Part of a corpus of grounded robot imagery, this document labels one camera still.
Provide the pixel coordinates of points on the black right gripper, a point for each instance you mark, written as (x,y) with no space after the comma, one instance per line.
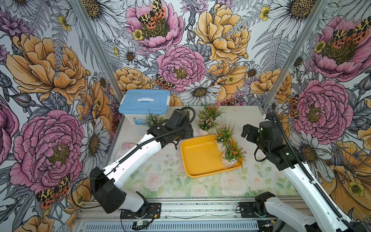
(254,131)

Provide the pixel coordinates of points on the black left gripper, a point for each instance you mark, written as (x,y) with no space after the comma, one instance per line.
(189,132)

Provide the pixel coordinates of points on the light pink flower white pot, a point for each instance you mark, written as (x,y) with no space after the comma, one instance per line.
(206,123)

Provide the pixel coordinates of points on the pink orange flower white pot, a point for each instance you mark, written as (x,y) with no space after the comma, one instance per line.
(224,135)

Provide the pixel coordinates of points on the red flower white pot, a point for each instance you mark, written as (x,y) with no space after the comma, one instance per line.
(211,112)

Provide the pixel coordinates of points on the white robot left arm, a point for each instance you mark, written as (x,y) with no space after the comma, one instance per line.
(106,183)

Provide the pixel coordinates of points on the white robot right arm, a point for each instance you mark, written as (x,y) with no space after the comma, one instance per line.
(326,215)

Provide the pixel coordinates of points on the blue lid white storage box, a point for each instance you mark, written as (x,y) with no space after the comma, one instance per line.
(137,104)

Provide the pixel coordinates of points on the red white carton box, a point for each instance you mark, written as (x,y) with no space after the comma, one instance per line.
(125,148)

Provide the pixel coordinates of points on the yellow plastic tray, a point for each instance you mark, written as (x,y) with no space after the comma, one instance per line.
(202,158)

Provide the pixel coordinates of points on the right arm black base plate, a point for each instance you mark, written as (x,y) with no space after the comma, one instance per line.
(252,210)

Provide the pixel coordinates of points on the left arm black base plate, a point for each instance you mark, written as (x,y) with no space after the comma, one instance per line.
(147,211)

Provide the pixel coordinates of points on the aluminium front rail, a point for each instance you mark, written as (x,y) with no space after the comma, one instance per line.
(195,215)

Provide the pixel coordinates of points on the left aluminium corner post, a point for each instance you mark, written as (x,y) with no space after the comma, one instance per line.
(87,26)

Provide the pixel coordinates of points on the aluminium corner post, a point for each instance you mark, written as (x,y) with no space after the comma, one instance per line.
(87,26)
(313,19)

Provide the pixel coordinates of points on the right aluminium corner post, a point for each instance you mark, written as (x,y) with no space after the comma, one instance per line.
(313,19)

